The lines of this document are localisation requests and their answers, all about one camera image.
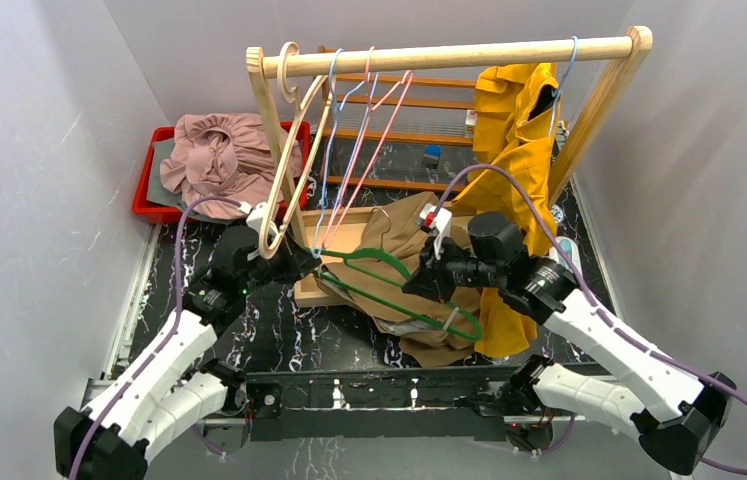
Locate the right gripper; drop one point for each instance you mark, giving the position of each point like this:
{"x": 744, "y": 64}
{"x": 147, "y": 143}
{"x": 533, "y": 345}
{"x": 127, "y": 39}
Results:
{"x": 429, "y": 279}

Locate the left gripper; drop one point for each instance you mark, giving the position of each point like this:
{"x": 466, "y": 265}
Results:
{"x": 291, "y": 263}

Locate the beige wooden hanger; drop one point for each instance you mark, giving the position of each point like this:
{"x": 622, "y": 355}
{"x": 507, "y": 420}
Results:
{"x": 283, "y": 212}

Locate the green hanger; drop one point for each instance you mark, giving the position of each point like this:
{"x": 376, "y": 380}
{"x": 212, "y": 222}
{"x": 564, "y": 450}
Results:
{"x": 372, "y": 279}

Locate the brown skirt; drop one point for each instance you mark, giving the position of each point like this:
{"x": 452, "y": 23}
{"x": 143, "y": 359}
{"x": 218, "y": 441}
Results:
{"x": 393, "y": 228}

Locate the pink skirt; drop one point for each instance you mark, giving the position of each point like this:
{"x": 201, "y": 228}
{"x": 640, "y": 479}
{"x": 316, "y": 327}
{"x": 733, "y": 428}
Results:
{"x": 232, "y": 154}

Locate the grey pleated skirt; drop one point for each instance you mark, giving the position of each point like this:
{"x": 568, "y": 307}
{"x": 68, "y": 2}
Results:
{"x": 173, "y": 182}

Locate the blue wire hanger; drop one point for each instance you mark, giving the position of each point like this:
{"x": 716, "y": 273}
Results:
{"x": 336, "y": 109}

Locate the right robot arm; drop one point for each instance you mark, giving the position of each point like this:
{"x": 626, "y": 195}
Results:
{"x": 673, "y": 415}

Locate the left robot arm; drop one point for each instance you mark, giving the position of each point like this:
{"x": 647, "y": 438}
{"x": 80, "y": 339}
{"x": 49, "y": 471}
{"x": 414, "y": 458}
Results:
{"x": 156, "y": 399}

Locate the yellow skirt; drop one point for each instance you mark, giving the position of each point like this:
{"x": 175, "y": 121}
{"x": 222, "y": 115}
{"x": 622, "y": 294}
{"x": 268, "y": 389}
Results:
{"x": 514, "y": 109}

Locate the light blue hanger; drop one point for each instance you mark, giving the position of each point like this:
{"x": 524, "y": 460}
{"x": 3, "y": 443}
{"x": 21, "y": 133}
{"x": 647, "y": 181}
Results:
{"x": 558, "y": 92}

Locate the small blue object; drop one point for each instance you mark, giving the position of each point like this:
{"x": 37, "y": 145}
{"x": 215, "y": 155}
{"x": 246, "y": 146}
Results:
{"x": 431, "y": 156}

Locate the white teal object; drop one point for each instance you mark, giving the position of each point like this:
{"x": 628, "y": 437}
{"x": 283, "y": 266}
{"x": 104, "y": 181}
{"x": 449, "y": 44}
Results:
{"x": 566, "y": 252}

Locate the red plastic bin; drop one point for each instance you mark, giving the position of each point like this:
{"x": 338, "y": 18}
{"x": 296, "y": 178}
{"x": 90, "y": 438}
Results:
{"x": 156, "y": 213}

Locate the orange wooden shelf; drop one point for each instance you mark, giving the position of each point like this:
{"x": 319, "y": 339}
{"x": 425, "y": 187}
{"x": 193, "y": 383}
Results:
{"x": 436, "y": 111}

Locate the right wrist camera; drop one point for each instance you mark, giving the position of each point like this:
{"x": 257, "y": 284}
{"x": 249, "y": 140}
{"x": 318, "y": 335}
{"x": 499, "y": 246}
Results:
{"x": 437, "y": 222}

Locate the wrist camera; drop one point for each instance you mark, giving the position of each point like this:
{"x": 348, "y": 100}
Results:
{"x": 437, "y": 222}
{"x": 256, "y": 216}

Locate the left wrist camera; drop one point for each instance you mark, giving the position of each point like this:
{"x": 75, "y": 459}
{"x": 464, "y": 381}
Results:
{"x": 256, "y": 216}

